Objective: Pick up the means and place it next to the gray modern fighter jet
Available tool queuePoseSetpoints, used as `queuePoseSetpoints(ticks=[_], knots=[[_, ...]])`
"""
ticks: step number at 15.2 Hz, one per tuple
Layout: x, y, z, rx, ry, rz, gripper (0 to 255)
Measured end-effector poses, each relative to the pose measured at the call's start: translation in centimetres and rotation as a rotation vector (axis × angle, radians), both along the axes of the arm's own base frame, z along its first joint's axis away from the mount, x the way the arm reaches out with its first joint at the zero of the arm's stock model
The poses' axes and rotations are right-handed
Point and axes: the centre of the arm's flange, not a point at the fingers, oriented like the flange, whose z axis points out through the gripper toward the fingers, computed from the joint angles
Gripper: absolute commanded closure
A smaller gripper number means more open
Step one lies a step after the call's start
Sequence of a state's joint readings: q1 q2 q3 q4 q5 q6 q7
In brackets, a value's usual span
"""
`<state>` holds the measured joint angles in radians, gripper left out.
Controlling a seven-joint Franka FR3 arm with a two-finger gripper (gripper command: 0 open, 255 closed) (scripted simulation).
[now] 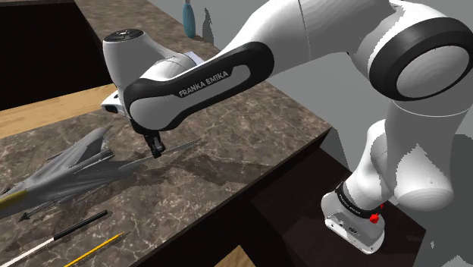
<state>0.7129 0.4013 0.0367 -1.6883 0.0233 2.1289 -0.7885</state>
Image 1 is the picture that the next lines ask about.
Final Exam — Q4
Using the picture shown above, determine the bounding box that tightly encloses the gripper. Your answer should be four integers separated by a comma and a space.
142, 131, 166, 159

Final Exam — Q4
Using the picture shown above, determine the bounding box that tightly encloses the grey toy jet aircraft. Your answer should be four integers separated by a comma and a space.
0, 124, 203, 224

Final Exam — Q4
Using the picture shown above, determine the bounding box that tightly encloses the yellow pencil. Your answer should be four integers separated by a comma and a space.
64, 231, 126, 267

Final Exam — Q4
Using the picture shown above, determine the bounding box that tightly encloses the black and white pen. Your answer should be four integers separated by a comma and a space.
0, 209, 109, 267

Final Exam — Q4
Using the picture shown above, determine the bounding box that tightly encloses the teal bottle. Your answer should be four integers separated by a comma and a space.
181, 0, 197, 39

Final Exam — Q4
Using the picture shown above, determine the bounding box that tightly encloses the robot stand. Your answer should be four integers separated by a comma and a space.
250, 146, 427, 267

